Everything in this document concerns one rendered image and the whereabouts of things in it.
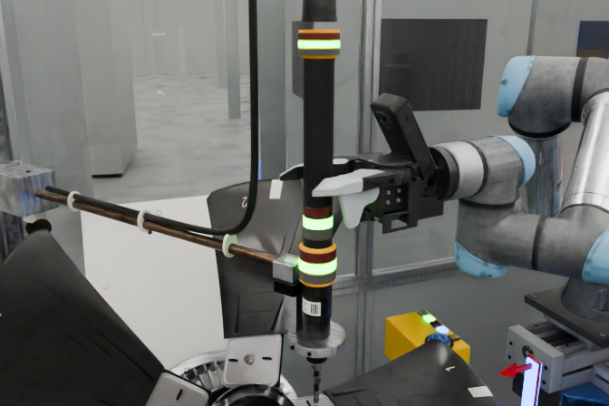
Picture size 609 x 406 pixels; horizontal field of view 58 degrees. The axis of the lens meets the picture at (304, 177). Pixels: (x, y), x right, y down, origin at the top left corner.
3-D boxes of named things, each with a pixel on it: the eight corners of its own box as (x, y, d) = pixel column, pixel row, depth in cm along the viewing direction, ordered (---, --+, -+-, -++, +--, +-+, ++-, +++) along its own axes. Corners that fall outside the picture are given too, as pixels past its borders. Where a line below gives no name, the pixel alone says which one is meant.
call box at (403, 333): (383, 360, 120) (385, 315, 117) (422, 351, 123) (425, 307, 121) (423, 405, 105) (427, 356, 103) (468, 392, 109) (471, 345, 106)
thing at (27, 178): (-9, 211, 100) (-16, 165, 98) (28, 201, 105) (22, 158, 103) (22, 222, 94) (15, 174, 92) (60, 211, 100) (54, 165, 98)
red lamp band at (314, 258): (291, 257, 64) (291, 248, 63) (312, 246, 67) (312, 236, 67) (323, 266, 61) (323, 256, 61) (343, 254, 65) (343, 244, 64)
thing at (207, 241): (35, 198, 95) (34, 190, 95) (43, 196, 97) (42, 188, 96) (288, 273, 66) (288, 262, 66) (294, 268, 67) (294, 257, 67)
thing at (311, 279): (291, 278, 64) (291, 269, 64) (312, 265, 68) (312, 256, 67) (323, 288, 62) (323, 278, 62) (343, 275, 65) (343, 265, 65)
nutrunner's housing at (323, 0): (294, 362, 67) (293, -41, 55) (312, 347, 70) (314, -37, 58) (322, 372, 65) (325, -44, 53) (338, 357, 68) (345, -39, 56)
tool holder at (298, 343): (263, 341, 67) (261, 266, 65) (295, 317, 73) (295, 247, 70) (325, 365, 62) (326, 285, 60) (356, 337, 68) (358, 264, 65)
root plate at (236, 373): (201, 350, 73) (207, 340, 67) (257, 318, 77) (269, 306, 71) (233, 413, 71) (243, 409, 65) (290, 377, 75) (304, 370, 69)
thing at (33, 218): (21, 237, 99) (17, 211, 97) (42, 230, 102) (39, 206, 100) (37, 243, 96) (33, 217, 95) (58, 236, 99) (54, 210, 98)
